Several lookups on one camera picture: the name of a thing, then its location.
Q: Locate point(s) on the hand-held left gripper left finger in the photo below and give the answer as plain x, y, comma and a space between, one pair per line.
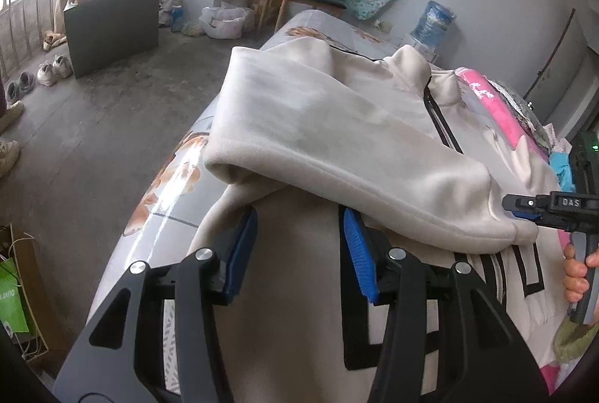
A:
243, 244

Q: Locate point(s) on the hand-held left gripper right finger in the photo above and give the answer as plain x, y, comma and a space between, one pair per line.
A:
358, 253

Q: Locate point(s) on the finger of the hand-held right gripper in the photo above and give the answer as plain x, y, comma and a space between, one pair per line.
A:
524, 203

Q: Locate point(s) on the beige zip sweatshirt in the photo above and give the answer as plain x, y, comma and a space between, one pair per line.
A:
327, 127

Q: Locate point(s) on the person's right hand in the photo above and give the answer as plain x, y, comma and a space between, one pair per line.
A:
574, 276

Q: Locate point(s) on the cyan printed blanket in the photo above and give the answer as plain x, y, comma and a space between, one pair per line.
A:
561, 169

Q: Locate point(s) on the bed with floral sheet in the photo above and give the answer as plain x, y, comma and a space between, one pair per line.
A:
178, 178

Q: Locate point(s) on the grey furry pillow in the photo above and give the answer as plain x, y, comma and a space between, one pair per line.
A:
519, 103

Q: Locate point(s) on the pink floral quilt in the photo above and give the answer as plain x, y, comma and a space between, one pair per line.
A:
486, 99

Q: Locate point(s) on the blue water jug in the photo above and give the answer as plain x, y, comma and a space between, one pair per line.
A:
433, 24

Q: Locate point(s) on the brown paper bag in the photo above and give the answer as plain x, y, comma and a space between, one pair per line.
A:
35, 272

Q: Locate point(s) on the white plastic bag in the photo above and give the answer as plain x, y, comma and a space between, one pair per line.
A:
224, 22

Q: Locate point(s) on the green paper bag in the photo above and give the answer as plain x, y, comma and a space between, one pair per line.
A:
11, 300

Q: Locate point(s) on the dark grey cabinet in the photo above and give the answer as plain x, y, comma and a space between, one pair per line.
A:
112, 29

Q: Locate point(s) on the white sneaker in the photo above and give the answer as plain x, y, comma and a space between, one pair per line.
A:
47, 75
62, 66

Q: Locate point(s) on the grey slipper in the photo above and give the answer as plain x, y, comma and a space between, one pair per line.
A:
12, 92
26, 81

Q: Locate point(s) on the pair of beige heels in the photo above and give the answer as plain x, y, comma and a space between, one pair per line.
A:
55, 40

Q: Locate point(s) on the beige mannequin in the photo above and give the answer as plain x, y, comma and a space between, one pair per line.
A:
61, 10

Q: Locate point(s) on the wall socket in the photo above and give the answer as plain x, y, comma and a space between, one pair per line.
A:
386, 28

